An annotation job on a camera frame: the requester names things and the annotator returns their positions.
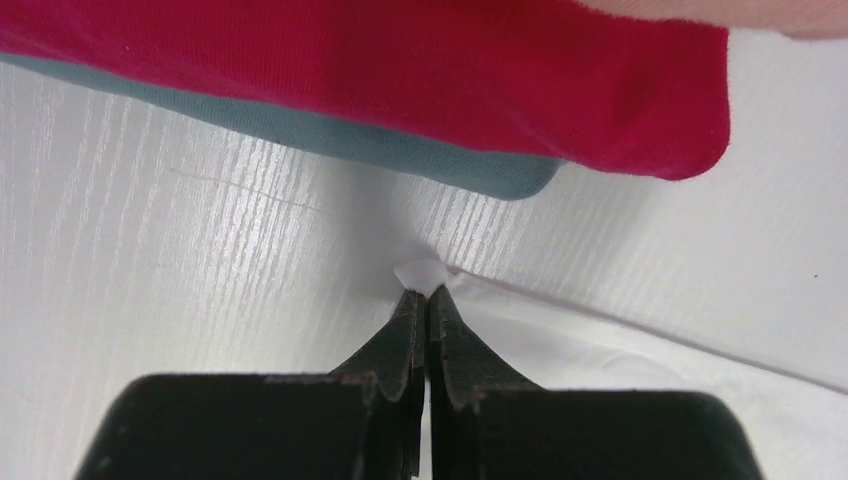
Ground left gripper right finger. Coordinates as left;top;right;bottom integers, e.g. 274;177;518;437
426;287;761;479

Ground folded teal t-shirt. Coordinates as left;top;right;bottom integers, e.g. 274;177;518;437
1;54;562;200

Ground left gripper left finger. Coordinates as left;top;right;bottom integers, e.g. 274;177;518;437
77;291;427;479

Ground white t-shirt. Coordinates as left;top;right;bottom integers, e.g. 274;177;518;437
395;259;847;479

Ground folded salmon pink t-shirt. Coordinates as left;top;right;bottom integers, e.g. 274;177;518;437
581;0;847;40

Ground folded red t-shirt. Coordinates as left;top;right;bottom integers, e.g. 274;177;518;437
1;1;730;180

